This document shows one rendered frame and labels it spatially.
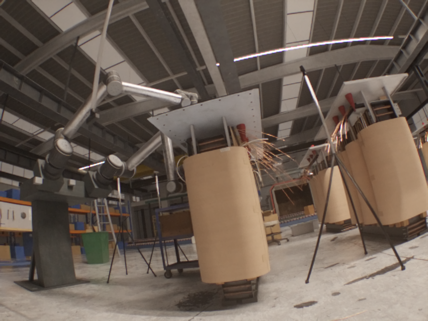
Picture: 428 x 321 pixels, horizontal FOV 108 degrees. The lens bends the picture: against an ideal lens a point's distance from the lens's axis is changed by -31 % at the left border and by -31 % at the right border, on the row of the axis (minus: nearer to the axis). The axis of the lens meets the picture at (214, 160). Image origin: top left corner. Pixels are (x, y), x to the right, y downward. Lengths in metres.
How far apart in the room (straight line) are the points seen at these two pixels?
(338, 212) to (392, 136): 2.08
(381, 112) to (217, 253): 2.04
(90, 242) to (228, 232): 4.86
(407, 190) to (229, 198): 1.65
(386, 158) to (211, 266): 1.76
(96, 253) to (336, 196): 5.36
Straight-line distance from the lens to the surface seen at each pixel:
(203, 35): 10.45
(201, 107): 1.55
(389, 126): 2.40
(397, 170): 2.30
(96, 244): 5.92
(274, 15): 13.21
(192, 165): 1.56
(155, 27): 12.13
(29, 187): 2.90
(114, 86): 2.06
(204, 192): 1.49
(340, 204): 4.08
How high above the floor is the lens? 0.57
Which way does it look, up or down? 17 degrees up
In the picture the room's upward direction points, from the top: 10 degrees counter-clockwise
